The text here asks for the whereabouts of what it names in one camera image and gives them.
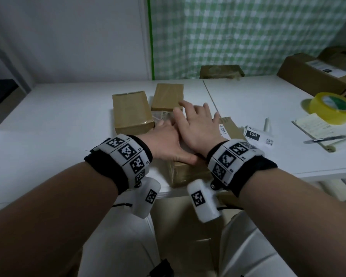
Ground dark flat cardboard box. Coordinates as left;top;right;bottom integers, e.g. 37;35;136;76
200;65;245;79

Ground person's right forearm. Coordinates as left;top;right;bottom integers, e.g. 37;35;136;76
239;167;346;277

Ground person's right hand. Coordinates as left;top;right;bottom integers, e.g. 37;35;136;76
173;100;228;156

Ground wristband with marker tiles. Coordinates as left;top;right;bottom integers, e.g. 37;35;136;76
206;139;278;198
84;134;153;195

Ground left wristband with marker tiles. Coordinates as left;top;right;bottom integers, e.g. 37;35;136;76
84;134;153;195

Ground white paper notepad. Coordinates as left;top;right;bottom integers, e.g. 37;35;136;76
291;113;339;141

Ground grey pen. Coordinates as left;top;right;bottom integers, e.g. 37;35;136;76
303;134;346;144

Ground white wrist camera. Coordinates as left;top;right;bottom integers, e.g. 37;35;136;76
129;177;161;219
187;179;222;223

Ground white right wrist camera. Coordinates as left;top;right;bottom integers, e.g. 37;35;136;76
187;179;222;223

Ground right wristband with marker tiles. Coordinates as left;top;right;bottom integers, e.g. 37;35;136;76
206;139;278;198

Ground person's white trousers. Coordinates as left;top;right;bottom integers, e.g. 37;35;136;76
77;210;295;277

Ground person's left hand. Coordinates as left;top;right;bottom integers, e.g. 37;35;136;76
137;119;199;166

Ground long cardboard box with label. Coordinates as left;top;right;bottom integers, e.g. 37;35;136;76
277;53;346;97

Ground small plain cardboard box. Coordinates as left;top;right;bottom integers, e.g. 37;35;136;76
151;83;185;112

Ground large brown cardboard box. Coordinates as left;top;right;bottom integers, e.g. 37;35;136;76
318;46;346;73

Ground small taped cardboard box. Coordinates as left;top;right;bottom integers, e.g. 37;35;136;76
112;91;155;136

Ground yellow packing tape roll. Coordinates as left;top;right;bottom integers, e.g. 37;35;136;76
309;92;346;126

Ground labelled brown cardboard parcel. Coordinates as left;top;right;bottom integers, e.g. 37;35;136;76
152;110;248;188

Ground white and black label card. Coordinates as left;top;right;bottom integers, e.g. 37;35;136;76
243;126;276;148

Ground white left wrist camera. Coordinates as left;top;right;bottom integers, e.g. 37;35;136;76
129;177;161;219

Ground person's left forearm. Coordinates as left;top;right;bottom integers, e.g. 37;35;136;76
0;163;119;277

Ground green checked curtain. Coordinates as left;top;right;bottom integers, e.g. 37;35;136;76
146;0;346;81

